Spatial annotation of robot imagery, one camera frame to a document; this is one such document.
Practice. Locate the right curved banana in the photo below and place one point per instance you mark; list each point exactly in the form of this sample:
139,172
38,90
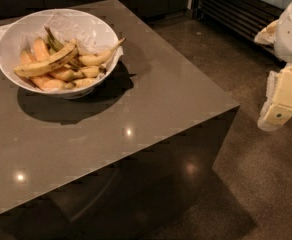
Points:
96,59

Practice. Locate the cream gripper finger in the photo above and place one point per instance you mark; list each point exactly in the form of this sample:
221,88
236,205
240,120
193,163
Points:
277,109
267,35

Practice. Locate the dark slatted cabinet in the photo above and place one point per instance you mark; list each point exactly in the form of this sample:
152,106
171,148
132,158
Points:
245,17

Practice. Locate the white bowl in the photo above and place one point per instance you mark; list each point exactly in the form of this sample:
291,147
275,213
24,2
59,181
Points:
10,55

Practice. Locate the orange banana bottom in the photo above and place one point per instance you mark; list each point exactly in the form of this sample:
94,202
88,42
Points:
44,82

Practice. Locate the orange banana back left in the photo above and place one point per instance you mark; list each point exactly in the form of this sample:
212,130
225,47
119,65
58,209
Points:
40,49

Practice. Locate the middle banana under top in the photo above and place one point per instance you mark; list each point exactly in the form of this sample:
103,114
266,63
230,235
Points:
66,74

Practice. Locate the orange banana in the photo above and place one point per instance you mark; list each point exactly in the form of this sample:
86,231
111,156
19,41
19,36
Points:
44,82
40,49

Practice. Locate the small banana front right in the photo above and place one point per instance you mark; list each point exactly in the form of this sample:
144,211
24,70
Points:
83,82

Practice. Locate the long top banana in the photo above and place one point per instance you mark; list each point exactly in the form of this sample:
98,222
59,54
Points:
54,62

